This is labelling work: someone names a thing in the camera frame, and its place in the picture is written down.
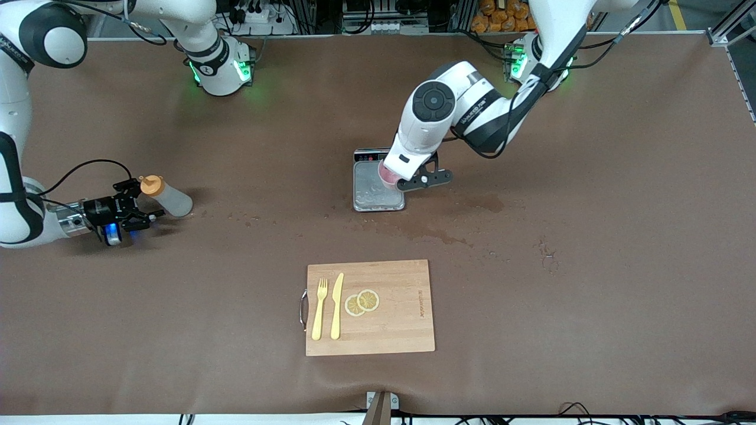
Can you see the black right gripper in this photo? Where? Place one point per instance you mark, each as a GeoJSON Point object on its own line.
{"type": "Point", "coordinates": [98, 208]}

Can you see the translucent squeeze bottle orange cap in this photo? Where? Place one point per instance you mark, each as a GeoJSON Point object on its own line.
{"type": "Point", "coordinates": [174, 200]}

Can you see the pink plastic cup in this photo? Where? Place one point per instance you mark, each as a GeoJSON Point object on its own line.
{"type": "Point", "coordinates": [387, 177]}

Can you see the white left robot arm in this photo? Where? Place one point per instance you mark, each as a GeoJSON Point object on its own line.
{"type": "Point", "coordinates": [413, 141]}

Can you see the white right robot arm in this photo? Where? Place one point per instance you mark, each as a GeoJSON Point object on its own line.
{"type": "Point", "coordinates": [18, 218]}

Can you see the silver digital kitchen scale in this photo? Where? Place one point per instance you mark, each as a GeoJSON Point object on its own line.
{"type": "Point", "coordinates": [369, 198]}

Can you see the dried lemon slice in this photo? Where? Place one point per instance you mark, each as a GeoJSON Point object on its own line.
{"type": "Point", "coordinates": [352, 307]}
{"type": "Point", "coordinates": [370, 299]}

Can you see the yellow plastic knife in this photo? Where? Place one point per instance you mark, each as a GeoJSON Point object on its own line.
{"type": "Point", "coordinates": [336, 313]}

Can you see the yellow plastic fork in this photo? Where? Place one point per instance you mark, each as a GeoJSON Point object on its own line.
{"type": "Point", "coordinates": [319, 313]}

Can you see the orange objects pile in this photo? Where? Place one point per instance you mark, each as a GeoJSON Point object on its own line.
{"type": "Point", "coordinates": [502, 15]}

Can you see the brown table cover mat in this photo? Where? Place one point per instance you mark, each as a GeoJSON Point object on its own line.
{"type": "Point", "coordinates": [590, 265]}

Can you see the white power strip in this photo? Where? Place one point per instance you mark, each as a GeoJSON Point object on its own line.
{"type": "Point", "coordinates": [260, 15]}

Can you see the metal table edge bracket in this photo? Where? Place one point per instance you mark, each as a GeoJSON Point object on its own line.
{"type": "Point", "coordinates": [383, 407]}

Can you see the aluminium frame profile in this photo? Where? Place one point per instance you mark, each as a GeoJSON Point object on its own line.
{"type": "Point", "coordinates": [729, 35]}

